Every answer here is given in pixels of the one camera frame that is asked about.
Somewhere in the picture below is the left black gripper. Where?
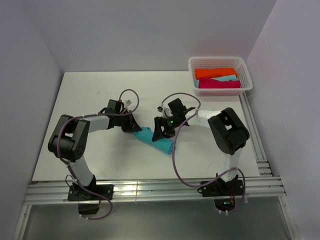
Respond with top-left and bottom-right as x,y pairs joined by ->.
115,110 -> 142,133

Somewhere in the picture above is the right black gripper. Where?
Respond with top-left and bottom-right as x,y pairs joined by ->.
152,114 -> 180,142

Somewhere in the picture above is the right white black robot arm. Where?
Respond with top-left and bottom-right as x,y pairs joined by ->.
152,107 -> 250,195

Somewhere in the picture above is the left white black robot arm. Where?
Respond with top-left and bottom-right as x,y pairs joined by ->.
48,112 -> 142,200

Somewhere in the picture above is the pink rolled t shirt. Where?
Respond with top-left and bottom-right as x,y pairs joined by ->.
195,77 -> 241,89

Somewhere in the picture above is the white plastic basket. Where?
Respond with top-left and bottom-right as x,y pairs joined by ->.
188,56 -> 253,96

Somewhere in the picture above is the orange rolled t shirt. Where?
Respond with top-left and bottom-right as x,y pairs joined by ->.
194,68 -> 238,79

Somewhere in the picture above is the light teal rolled t shirt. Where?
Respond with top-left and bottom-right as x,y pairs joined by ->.
214,74 -> 237,82

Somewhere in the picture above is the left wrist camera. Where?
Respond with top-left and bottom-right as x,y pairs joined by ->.
98,99 -> 132,117

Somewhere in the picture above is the aluminium rail frame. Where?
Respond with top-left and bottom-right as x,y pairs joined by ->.
13,94 -> 301,240

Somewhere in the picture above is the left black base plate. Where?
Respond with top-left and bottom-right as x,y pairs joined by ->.
67,184 -> 114,202

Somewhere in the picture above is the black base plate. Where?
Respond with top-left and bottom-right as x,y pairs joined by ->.
197,179 -> 245,197
67,184 -> 114,202

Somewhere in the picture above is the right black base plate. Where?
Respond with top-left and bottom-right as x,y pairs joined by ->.
197,179 -> 245,197

